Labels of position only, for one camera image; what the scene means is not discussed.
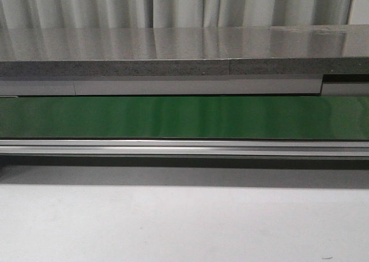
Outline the green conveyor belt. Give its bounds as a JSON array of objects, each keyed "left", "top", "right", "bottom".
[{"left": 1, "top": 96, "right": 368, "bottom": 141}]

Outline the aluminium conveyor frame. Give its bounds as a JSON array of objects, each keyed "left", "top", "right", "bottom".
[{"left": 1, "top": 139, "right": 368, "bottom": 159}]

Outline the grey speckled stone counter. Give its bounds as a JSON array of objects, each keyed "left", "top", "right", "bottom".
[{"left": 1, "top": 25, "right": 368, "bottom": 96}]

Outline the white pleated curtain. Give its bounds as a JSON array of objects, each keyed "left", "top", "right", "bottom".
[{"left": 1, "top": 0, "right": 368, "bottom": 29}]

